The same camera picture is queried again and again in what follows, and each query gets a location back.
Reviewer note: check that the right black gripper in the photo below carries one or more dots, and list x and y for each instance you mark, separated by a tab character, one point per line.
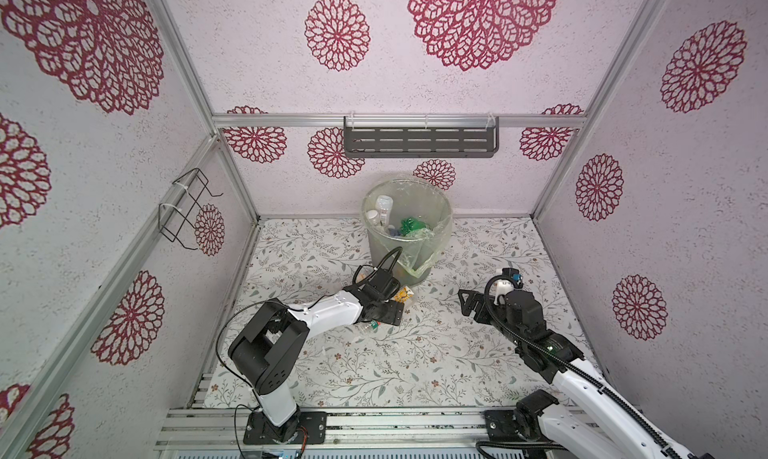
472	303

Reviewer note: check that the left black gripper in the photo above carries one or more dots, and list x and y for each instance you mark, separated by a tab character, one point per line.
394	312

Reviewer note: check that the clear bottle sunflower label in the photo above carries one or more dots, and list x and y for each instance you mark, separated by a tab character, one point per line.
405	294

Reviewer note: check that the green soda bottle yellow cap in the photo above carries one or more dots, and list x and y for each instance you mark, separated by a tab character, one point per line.
412	225

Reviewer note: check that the clear bottle green white label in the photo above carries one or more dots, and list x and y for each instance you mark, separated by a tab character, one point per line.
373	218

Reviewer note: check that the white bottle red cap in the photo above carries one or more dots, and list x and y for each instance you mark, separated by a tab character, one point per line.
384	205

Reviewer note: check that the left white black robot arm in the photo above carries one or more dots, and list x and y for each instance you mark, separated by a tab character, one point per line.
267	349

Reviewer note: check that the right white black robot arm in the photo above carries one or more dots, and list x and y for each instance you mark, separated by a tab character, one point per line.
539	423

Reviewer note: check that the grey mesh waste bin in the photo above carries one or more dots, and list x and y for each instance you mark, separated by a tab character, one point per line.
408	261

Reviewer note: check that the translucent green bin liner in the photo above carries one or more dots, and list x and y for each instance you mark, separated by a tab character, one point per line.
414	249

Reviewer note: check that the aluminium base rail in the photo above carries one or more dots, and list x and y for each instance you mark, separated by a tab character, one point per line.
341	428

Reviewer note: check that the grey slotted wall shelf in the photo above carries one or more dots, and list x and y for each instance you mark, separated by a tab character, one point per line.
423	142

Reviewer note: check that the black wire wall rack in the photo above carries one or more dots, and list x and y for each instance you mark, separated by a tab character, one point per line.
192	221

